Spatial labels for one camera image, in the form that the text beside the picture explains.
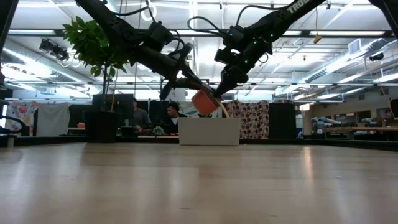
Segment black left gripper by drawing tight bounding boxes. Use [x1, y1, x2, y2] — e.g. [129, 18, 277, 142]
[167, 63, 216, 95]

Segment leaf print cloth panel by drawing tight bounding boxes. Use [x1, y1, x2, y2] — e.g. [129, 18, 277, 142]
[178, 101, 223, 118]

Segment floral print cloth panel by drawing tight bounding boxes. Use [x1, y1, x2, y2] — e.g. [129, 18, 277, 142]
[5, 100, 40, 135]

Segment grey plastic basket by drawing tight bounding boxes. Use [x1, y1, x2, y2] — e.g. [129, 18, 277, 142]
[178, 116, 241, 147]

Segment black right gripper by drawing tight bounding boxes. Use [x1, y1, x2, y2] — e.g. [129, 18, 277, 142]
[213, 39, 274, 98]

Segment dotted print cloth panel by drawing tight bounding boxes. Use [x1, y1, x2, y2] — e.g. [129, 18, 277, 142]
[226, 100, 270, 140]

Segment black ceiling spotlights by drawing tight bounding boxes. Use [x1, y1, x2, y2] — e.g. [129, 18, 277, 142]
[39, 38, 70, 62]

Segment wooden background table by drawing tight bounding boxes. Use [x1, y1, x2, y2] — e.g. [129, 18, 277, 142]
[323, 125, 398, 141]

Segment black overhead rig beam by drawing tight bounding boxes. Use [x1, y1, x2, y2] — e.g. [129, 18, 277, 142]
[0, 29, 398, 38]

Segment orange measuring cup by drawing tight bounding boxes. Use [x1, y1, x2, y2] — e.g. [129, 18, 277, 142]
[191, 89, 220, 116]

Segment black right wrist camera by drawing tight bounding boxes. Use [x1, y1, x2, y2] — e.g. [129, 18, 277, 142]
[213, 47, 233, 65]

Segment black partition panel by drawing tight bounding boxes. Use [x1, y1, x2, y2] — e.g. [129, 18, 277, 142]
[269, 102, 297, 139]

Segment white hanging cloth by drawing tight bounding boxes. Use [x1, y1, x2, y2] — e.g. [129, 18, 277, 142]
[36, 102, 73, 137]

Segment person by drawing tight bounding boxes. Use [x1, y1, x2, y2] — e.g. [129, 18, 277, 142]
[162, 101, 188, 136]
[132, 97, 152, 132]

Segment green leafy plant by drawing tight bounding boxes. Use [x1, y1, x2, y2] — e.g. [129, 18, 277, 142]
[61, 16, 130, 113]

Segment black curved tube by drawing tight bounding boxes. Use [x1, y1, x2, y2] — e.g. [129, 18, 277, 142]
[0, 114, 28, 135]

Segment black aluminium table frame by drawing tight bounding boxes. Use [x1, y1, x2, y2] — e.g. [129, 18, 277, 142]
[0, 134, 398, 152]

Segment yellow hanging plug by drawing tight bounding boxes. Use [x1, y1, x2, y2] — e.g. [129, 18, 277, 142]
[313, 6, 323, 45]

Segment black plant pot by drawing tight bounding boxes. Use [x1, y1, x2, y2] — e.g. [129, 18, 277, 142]
[82, 110, 123, 144]

